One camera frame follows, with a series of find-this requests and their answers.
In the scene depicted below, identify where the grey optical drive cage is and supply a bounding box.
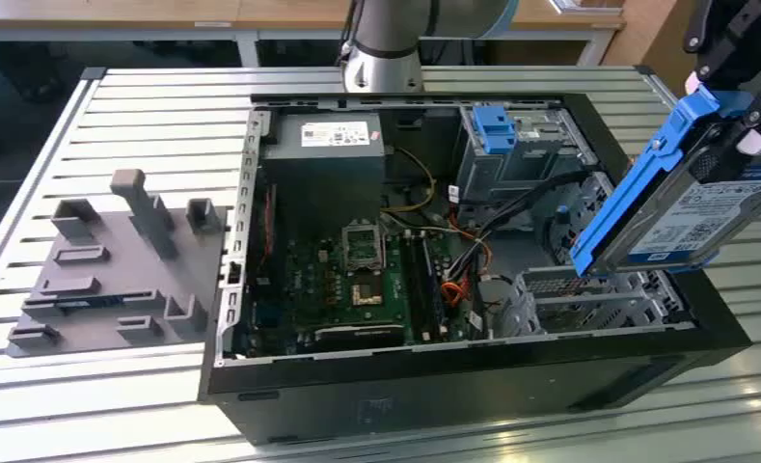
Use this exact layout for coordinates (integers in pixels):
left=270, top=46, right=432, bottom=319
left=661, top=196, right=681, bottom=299
left=455, top=104, right=599, bottom=206

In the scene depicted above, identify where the green motherboard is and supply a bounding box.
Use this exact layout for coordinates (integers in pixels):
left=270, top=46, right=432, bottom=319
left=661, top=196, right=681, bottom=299
left=250, top=211, right=485, bottom=356

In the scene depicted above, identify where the wooden cabinet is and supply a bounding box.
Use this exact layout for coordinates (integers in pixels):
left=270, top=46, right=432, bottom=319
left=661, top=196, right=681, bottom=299
left=596, top=0, right=707, bottom=68

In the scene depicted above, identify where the thick black wire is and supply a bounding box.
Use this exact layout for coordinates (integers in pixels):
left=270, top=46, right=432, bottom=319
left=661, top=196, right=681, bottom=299
left=468, top=171, right=592, bottom=242

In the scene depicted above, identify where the black RAM slot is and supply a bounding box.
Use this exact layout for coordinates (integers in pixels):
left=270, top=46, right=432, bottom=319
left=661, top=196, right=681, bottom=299
left=402, top=231, right=424, bottom=341

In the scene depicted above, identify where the grey parts rack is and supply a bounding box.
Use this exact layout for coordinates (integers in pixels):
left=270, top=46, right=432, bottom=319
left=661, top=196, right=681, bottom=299
left=6, top=168, right=236, bottom=359

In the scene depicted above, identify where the dark RAM stick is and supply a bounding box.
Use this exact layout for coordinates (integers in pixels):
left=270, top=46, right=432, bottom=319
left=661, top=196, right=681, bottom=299
left=23, top=296, right=125, bottom=313

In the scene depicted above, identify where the orange wire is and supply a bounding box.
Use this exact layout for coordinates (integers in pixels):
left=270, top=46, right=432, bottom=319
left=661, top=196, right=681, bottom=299
left=440, top=281, right=476, bottom=310

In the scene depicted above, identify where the grey disk bay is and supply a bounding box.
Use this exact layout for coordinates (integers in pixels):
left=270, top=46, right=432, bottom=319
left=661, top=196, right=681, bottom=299
left=512, top=267, right=701, bottom=339

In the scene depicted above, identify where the wooden desk with white frame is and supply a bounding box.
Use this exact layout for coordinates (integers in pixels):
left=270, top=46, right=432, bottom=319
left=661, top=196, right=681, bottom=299
left=0, top=0, right=627, bottom=67

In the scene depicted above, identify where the thin red wire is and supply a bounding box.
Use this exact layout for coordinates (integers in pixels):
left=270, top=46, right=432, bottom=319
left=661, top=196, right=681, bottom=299
left=256, top=185, right=277, bottom=290

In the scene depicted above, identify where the blue drive latch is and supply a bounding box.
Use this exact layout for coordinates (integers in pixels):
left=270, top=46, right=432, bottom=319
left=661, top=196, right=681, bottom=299
left=473, top=105, right=519, bottom=155

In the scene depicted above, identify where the multicoloured wire bundle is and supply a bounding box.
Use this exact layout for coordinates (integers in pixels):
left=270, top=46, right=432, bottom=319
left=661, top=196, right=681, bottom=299
left=442, top=234, right=495, bottom=284

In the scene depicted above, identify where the yellow wire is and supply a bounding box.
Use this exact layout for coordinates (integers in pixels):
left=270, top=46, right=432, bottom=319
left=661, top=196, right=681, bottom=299
left=381, top=146, right=438, bottom=214

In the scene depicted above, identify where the hard disk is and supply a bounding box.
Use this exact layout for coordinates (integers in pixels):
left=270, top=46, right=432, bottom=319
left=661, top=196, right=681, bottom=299
left=571, top=82, right=761, bottom=280

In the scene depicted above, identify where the black case fan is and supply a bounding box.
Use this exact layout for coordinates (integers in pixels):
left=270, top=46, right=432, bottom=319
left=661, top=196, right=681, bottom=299
left=539, top=173, right=617, bottom=265

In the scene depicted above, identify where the metal socket cover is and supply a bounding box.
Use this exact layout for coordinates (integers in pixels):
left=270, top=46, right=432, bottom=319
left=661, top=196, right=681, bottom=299
left=344, top=219, right=388, bottom=271

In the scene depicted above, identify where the black PC case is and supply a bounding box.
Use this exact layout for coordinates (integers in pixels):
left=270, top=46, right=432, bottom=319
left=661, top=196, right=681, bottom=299
left=198, top=91, right=755, bottom=448

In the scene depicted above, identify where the black graphics card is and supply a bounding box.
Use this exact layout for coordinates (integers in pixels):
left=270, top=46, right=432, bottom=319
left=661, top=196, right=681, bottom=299
left=310, top=323, right=409, bottom=352

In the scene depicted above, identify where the grey power supply unit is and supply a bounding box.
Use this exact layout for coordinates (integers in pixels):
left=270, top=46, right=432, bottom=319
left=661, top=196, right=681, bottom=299
left=262, top=113, right=389, bottom=232

